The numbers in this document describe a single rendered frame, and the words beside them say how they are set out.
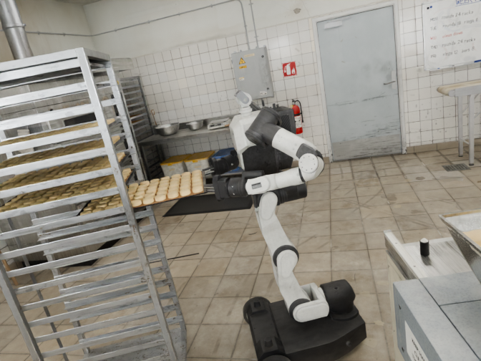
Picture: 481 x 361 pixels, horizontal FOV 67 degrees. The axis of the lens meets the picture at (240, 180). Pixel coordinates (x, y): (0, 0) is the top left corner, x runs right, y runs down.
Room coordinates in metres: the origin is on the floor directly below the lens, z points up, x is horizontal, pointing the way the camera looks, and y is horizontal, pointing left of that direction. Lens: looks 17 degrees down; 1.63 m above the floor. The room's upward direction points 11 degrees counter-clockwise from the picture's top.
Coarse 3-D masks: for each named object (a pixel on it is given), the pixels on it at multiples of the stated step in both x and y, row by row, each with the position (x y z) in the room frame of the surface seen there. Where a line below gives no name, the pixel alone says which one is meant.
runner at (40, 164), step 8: (80, 152) 1.53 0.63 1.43; (88, 152) 1.53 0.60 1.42; (96, 152) 1.53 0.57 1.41; (104, 152) 1.54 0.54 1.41; (40, 160) 1.52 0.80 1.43; (48, 160) 1.52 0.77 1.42; (56, 160) 1.52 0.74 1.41; (64, 160) 1.52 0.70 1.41; (72, 160) 1.53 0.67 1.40; (8, 168) 1.51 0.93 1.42; (16, 168) 1.51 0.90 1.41; (24, 168) 1.51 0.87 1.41; (32, 168) 1.51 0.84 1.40; (0, 176) 1.50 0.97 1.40
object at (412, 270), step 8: (384, 232) 1.31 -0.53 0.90; (392, 240) 1.24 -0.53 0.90; (392, 248) 1.22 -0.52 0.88; (400, 248) 1.17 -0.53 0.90; (400, 256) 1.14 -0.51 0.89; (408, 256) 1.11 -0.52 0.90; (400, 264) 1.14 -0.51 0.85; (408, 264) 1.07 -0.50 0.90; (416, 264) 1.06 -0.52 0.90; (408, 272) 1.07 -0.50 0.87; (416, 272) 1.01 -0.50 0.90
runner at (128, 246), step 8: (112, 248) 1.53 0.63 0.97; (120, 248) 1.53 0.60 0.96; (128, 248) 1.53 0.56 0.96; (72, 256) 1.52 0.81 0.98; (80, 256) 1.52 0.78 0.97; (88, 256) 1.52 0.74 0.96; (96, 256) 1.52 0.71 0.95; (40, 264) 1.50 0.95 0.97; (48, 264) 1.51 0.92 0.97; (56, 264) 1.51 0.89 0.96; (64, 264) 1.51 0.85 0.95; (8, 272) 1.49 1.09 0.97; (16, 272) 1.50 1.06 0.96; (24, 272) 1.50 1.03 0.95
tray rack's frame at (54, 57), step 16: (0, 64) 1.49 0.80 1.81; (16, 64) 1.49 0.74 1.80; (32, 64) 1.49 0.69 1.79; (16, 240) 1.69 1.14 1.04; (48, 256) 1.91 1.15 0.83; (0, 272) 1.46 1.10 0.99; (32, 272) 1.71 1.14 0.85; (64, 288) 1.92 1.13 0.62; (16, 304) 1.47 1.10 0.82; (16, 320) 1.46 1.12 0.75; (32, 336) 1.48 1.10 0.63; (80, 336) 1.91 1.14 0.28; (144, 336) 1.97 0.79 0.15; (160, 336) 1.94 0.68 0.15; (176, 336) 1.91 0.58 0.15; (32, 352) 1.46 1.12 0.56; (96, 352) 1.90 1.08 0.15; (144, 352) 1.82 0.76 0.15; (160, 352) 1.79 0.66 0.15
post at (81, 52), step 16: (80, 48) 1.51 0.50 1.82; (80, 64) 1.51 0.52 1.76; (96, 96) 1.51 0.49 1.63; (96, 112) 1.51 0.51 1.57; (112, 144) 1.52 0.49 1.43; (112, 160) 1.51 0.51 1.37; (128, 208) 1.51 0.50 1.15; (144, 256) 1.51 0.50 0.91; (144, 272) 1.51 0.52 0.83; (160, 304) 1.52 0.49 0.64; (160, 320) 1.51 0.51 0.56
